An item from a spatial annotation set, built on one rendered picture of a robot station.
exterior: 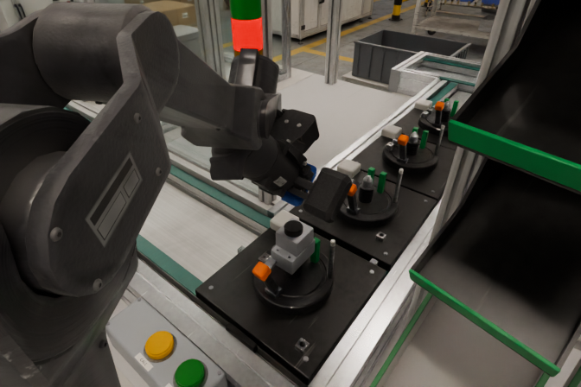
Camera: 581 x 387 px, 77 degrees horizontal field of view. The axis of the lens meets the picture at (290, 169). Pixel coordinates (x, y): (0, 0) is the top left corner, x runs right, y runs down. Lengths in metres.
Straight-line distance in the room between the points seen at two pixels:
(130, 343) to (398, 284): 0.45
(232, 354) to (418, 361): 0.26
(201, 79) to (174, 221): 0.69
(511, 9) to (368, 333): 0.47
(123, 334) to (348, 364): 0.35
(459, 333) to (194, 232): 0.56
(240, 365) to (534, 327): 0.39
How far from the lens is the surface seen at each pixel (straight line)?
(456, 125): 0.29
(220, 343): 0.63
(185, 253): 0.81
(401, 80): 1.71
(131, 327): 0.67
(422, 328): 0.53
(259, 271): 0.55
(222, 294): 0.66
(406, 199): 0.87
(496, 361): 0.52
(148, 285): 0.73
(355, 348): 0.62
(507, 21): 0.38
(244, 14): 0.62
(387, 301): 0.68
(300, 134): 0.45
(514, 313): 0.40
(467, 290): 0.40
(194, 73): 0.21
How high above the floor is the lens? 1.49
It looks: 34 degrees down
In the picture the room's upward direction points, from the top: straight up
